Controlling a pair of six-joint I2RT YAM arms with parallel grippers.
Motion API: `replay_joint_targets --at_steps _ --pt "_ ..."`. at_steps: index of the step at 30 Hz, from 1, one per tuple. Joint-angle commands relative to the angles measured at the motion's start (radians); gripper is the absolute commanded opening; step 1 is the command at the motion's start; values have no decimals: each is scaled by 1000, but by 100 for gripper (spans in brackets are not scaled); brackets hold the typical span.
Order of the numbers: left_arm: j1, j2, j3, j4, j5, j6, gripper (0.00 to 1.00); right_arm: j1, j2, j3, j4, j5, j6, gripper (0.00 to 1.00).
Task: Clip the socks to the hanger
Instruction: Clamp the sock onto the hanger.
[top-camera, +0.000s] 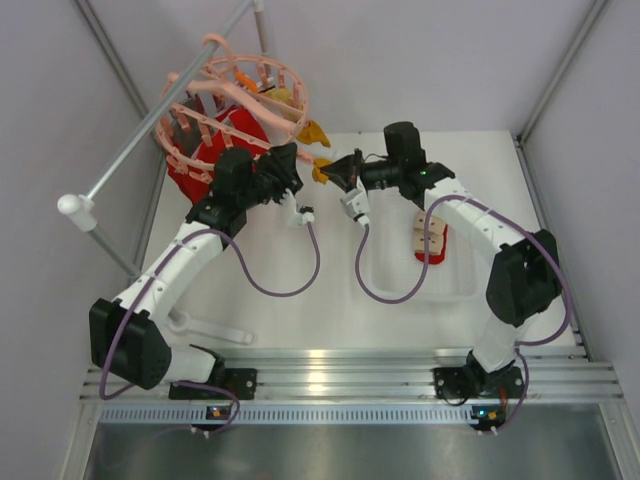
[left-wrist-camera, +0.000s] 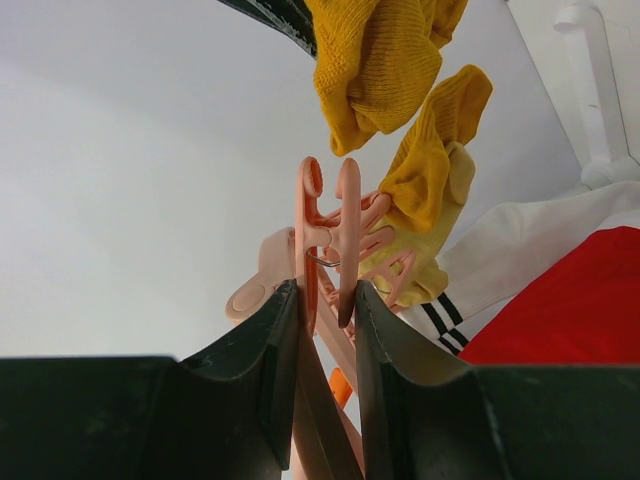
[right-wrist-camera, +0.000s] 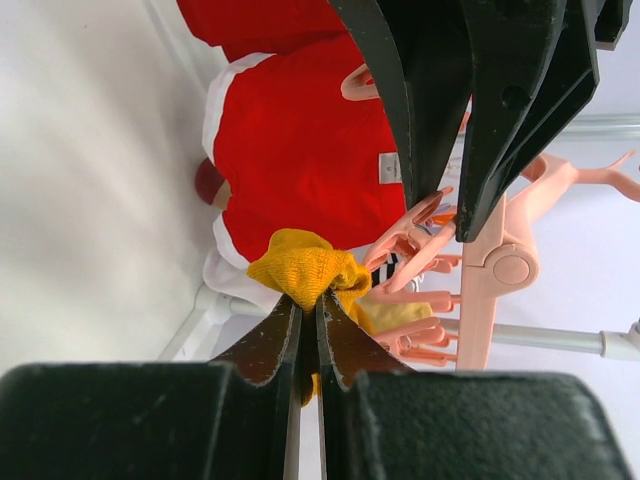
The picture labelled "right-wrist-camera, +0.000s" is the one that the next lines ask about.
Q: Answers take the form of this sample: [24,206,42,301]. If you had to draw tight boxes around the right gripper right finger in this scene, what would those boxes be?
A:
[315,292,632,479]

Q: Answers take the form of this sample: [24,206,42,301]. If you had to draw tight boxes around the metal clothes rack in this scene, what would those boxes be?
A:
[160,113,639,361]

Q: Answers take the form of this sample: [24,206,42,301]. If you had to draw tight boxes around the mustard yellow sock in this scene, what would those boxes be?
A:
[247,229,374,406]

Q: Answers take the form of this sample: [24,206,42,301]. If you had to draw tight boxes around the pale yellow hanging sock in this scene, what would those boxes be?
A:
[360,298,434,335]

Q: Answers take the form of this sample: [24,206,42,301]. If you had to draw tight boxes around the striped hanging sock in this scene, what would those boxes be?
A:
[369,252,402,287]

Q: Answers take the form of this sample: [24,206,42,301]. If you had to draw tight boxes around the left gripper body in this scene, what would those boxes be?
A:
[594,0,633,50]

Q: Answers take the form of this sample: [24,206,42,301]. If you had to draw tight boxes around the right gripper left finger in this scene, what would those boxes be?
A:
[1,297,303,479]

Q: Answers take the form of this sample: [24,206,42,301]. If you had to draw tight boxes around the pink round clip hanger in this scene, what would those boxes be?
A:
[340,64,640,371]

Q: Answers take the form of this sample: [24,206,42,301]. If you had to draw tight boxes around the red hanging clothes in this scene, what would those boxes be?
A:
[178,1,405,310]

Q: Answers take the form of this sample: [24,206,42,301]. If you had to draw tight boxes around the orange clip on hanger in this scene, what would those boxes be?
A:
[429,210,456,227]

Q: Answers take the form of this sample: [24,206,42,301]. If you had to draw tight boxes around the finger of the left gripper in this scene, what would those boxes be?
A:
[331,0,472,208]
[456,1,600,243]

